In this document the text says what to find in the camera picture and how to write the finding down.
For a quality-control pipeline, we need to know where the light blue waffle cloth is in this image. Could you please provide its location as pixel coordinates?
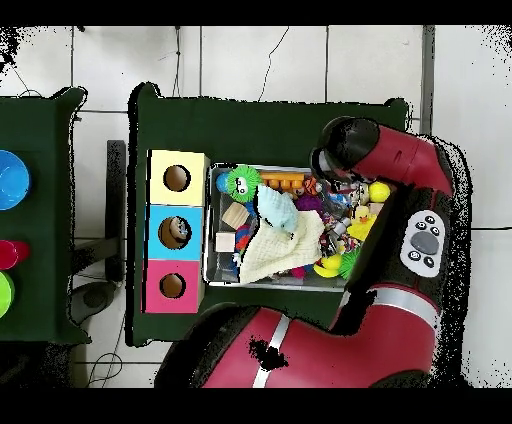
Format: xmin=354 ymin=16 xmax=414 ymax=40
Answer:
xmin=255 ymin=184 xmax=300 ymax=234

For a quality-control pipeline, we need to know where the cream waffle cloth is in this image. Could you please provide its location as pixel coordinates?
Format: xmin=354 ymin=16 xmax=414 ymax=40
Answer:
xmin=239 ymin=209 xmax=326 ymax=283

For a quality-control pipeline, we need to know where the crinkly clear plastic packet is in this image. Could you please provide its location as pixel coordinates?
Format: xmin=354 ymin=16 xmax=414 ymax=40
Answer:
xmin=169 ymin=218 xmax=192 ymax=242

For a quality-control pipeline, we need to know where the clear plastic bottle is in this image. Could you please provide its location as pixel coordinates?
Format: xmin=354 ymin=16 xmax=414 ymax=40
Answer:
xmin=321 ymin=187 xmax=355 ymax=213

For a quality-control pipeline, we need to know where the wooden box with three holes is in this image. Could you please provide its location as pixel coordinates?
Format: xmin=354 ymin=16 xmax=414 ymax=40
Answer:
xmin=141 ymin=149 xmax=212 ymax=314

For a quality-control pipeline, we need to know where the shallow clear mesh bin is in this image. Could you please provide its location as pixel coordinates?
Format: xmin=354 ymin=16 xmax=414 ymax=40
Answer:
xmin=202 ymin=162 xmax=397 ymax=292

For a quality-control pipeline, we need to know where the wavy wooden block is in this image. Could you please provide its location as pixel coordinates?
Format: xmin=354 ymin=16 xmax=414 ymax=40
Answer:
xmin=221 ymin=201 xmax=250 ymax=230

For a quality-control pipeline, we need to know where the orange toy brick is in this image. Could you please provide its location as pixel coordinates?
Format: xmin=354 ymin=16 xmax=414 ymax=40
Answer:
xmin=259 ymin=172 xmax=307 ymax=192

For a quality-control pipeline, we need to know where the wooden cube block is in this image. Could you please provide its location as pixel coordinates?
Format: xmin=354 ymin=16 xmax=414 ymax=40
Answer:
xmin=215 ymin=231 xmax=237 ymax=253

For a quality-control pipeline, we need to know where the purple spiky ball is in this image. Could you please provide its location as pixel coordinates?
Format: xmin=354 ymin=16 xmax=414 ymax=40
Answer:
xmin=295 ymin=194 xmax=323 ymax=213

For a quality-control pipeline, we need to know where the small green puffer ball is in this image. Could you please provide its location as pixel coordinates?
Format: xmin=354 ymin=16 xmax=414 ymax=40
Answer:
xmin=338 ymin=249 xmax=361 ymax=281

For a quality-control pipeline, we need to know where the yellow rubber duck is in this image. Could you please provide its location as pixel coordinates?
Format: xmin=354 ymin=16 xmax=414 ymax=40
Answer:
xmin=346 ymin=204 xmax=379 ymax=242

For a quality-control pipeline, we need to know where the yellow ball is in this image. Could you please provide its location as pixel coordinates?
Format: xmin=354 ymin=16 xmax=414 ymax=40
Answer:
xmin=367 ymin=181 xmax=392 ymax=204

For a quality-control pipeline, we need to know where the grey rounded base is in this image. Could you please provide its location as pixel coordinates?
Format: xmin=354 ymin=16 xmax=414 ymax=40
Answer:
xmin=69 ymin=280 xmax=117 ymax=325

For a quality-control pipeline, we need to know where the dark green side table cloth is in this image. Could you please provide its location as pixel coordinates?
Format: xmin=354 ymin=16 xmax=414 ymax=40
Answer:
xmin=0 ymin=86 xmax=92 ymax=345

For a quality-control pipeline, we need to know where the blue bowl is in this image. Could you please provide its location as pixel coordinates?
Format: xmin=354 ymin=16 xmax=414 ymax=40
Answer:
xmin=0 ymin=149 xmax=32 ymax=212

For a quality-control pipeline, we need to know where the red toy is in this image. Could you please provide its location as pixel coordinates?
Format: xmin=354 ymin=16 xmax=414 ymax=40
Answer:
xmin=0 ymin=239 xmax=31 ymax=271

